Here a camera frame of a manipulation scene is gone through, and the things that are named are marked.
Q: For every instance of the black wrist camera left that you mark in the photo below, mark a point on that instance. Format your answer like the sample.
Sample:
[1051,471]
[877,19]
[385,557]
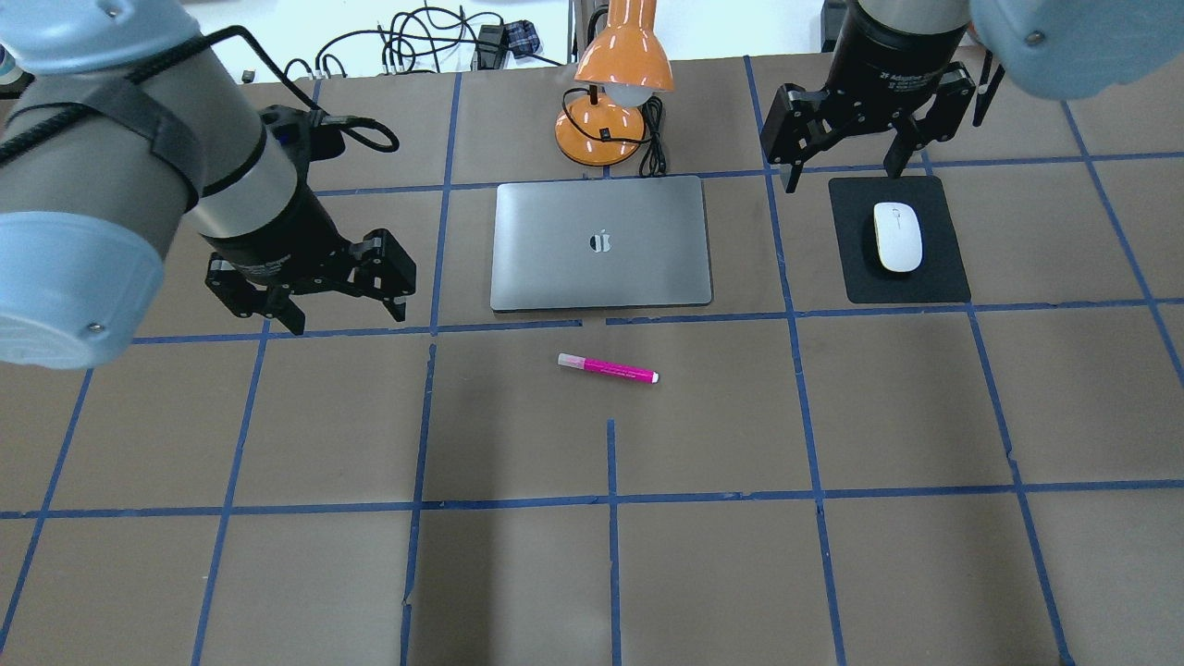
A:
[306,136]

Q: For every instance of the orange desk lamp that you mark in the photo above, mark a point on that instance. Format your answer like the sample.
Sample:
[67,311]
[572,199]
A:
[614,110]

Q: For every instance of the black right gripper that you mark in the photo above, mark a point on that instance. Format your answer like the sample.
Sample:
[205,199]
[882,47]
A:
[890,57]

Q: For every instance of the silver laptop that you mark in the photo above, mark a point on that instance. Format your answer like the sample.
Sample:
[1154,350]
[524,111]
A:
[603,243]

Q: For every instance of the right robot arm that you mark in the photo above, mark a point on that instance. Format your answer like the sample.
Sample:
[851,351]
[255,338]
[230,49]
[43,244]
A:
[1054,50]

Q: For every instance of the pink highlighter pen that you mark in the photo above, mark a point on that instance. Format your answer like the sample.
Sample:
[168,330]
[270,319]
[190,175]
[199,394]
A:
[606,368]

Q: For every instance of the black mousepad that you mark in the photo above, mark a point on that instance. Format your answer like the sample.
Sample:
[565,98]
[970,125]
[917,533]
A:
[940,278]

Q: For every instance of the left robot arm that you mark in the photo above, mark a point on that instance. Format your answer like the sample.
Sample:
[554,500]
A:
[132,127]

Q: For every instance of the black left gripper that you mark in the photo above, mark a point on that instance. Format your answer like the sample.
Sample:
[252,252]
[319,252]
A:
[279,238]

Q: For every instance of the white computer mouse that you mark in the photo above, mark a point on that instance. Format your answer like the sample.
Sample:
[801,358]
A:
[897,236]

